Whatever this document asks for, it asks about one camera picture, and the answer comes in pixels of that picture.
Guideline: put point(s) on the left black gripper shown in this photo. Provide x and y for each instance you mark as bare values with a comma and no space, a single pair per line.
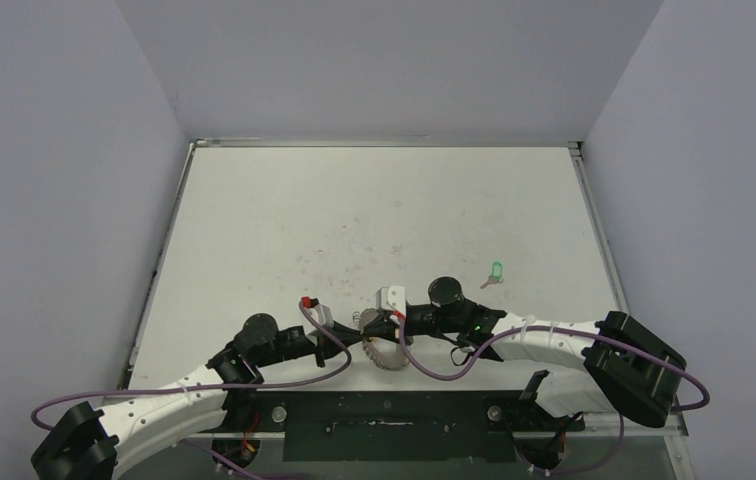
342,334

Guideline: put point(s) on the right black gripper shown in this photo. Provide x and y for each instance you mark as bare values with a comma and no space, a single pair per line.
392,322

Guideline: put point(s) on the metal disc with key rings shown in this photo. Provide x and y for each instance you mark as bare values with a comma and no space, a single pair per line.
384,354

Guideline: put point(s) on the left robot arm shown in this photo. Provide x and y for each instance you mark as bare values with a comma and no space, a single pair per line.
84,442

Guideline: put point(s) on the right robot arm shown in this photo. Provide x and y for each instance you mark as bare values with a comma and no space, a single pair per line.
615,364

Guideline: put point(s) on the key with green tag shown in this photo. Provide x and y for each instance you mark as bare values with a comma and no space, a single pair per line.
495,277

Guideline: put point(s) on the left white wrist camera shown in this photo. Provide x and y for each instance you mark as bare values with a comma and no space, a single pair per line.
314,313

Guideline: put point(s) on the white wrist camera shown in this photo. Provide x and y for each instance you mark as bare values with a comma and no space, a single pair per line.
314,313
392,299

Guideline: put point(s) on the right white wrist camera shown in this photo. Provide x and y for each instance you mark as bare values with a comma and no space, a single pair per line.
392,299

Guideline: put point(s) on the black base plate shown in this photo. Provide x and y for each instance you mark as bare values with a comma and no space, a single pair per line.
388,444

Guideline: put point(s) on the aluminium frame rail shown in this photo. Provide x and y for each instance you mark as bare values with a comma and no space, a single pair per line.
515,411

